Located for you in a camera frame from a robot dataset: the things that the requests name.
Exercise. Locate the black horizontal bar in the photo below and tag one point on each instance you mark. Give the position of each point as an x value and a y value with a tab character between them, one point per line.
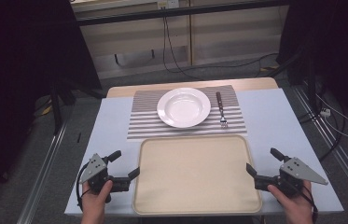
178	12

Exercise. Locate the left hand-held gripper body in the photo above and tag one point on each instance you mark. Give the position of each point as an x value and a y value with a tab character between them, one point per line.
94	168

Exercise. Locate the light blue table cover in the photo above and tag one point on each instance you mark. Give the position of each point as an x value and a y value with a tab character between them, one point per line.
268	124

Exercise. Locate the white wall socket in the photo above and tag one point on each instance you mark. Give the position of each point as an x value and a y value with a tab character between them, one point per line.
168	3

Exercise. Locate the white power strip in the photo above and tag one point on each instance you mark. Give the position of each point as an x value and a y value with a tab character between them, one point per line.
325	112

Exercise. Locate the dark curtain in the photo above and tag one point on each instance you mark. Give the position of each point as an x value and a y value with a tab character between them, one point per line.
22	62
330	40

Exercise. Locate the white deep plate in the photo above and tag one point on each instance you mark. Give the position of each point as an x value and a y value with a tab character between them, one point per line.
183	107

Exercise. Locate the black stand legs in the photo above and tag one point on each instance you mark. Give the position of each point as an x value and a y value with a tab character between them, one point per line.
58	102

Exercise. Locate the aluminium floor rail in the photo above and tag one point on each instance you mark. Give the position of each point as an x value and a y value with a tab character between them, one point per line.
42	174
333	146

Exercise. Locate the beige plastic tray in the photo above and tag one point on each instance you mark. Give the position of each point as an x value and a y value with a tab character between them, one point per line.
195	177

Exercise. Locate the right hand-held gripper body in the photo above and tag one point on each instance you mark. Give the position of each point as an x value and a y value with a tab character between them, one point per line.
296	171

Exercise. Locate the small black stick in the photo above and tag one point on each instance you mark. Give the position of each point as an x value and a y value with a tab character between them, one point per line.
78	137

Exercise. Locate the person's right hand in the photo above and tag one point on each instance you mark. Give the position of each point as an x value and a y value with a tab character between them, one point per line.
293	203

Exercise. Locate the black metal bracket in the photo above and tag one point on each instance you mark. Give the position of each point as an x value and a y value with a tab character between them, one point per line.
135	59

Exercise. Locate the beige cabinet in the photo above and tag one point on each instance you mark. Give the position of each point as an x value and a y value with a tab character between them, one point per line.
224	37

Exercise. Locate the grey striped placemat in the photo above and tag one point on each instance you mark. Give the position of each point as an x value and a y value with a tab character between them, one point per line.
143	119

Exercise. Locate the person's left hand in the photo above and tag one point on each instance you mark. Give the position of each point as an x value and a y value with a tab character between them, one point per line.
95	200

